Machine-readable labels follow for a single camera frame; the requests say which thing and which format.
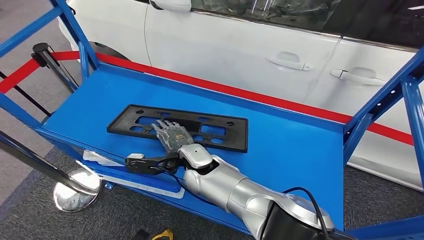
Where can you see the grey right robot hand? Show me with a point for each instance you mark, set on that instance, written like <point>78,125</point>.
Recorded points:
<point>174,137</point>

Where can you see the black plastic plate frame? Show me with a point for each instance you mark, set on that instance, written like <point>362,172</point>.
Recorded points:
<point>232,136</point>

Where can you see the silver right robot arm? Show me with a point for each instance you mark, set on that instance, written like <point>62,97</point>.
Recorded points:
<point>238,195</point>

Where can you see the blue metal shelf rack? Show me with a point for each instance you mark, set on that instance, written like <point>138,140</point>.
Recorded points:
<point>281,152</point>

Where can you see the yellow floor tape rectangle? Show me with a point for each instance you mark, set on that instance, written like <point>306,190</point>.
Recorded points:
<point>164,236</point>

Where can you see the white car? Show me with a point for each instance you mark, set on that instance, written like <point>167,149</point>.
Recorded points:
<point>215,43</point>

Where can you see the red barrier belt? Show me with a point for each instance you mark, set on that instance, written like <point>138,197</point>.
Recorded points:
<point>20,76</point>

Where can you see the black right camera bracket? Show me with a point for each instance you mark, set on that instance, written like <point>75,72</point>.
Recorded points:
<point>142,165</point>

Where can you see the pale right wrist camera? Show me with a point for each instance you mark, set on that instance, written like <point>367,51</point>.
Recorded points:
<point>136,156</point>

